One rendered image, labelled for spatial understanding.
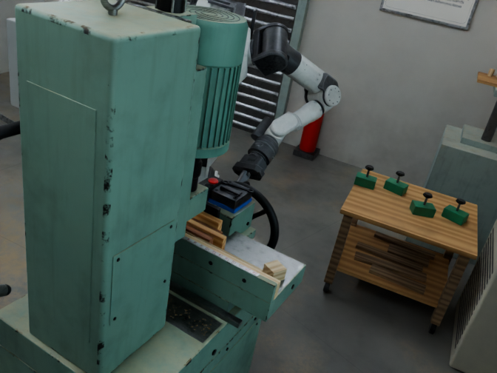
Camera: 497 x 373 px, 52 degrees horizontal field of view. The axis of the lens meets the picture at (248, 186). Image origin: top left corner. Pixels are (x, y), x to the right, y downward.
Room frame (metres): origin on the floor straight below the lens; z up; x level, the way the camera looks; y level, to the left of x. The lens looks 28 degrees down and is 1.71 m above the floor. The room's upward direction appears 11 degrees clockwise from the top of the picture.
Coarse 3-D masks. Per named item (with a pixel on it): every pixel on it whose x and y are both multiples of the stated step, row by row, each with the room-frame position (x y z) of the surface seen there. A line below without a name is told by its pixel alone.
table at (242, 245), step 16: (240, 240) 1.20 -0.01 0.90; (176, 256) 1.08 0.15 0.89; (240, 256) 1.13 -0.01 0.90; (256, 256) 1.14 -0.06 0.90; (272, 256) 1.15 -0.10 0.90; (176, 272) 1.08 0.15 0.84; (192, 272) 1.06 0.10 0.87; (208, 272) 1.04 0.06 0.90; (288, 272) 1.10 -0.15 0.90; (208, 288) 1.03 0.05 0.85; (224, 288) 1.01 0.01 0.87; (240, 288) 1.00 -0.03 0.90; (288, 288) 1.06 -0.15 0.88; (240, 304) 0.99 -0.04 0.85; (256, 304) 0.97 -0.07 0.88; (272, 304) 0.97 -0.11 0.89
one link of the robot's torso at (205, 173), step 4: (204, 160) 1.97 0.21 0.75; (208, 160) 1.91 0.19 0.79; (212, 160) 1.91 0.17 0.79; (204, 164) 1.99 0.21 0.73; (208, 164) 1.92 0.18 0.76; (204, 168) 1.98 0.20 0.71; (208, 168) 1.92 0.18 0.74; (212, 168) 2.05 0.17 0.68; (204, 172) 1.96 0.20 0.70; (208, 172) 1.95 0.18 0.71; (212, 172) 2.02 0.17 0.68; (200, 176) 1.94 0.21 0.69; (204, 176) 1.94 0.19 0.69; (208, 176) 1.99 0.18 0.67; (200, 180) 1.95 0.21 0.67
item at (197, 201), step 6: (198, 186) 1.16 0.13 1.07; (204, 186) 1.16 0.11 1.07; (192, 192) 1.12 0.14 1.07; (198, 192) 1.13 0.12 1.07; (204, 192) 1.15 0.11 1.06; (192, 198) 1.10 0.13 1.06; (198, 198) 1.12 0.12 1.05; (204, 198) 1.15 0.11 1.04; (192, 204) 1.10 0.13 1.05; (198, 204) 1.13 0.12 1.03; (204, 204) 1.15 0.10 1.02; (192, 210) 1.11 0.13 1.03; (198, 210) 1.13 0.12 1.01; (192, 216) 1.11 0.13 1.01
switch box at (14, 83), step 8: (8, 24) 0.87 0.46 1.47; (8, 32) 0.87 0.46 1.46; (8, 40) 0.87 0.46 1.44; (8, 48) 0.87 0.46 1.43; (8, 56) 0.87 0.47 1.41; (16, 56) 0.86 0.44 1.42; (16, 64) 0.86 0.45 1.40; (16, 72) 0.86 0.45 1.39; (16, 80) 0.86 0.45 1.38; (16, 88) 0.86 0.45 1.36; (16, 96) 0.87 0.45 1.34; (16, 104) 0.87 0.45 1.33
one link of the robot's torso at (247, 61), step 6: (192, 0) 1.89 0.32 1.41; (228, 0) 1.93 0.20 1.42; (240, 6) 1.91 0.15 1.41; (240, 12) 1.88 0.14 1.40; (252, 18) 1.84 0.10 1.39; (252, 24) 1.85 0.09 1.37; (252, 30) 1.87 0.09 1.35; (246, 42) 1.76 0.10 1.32; (252, 42) 1.78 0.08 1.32; (246, 48) 1.73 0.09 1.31; (252, 48) 1.77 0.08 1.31; (246, 54) 1.71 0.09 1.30; (252, 54) 1.75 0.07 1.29; (246, 60) 1.72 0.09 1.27; (246, 66) 1.74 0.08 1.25; (246, 72) 1.75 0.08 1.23; (240, 78) 1.74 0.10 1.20
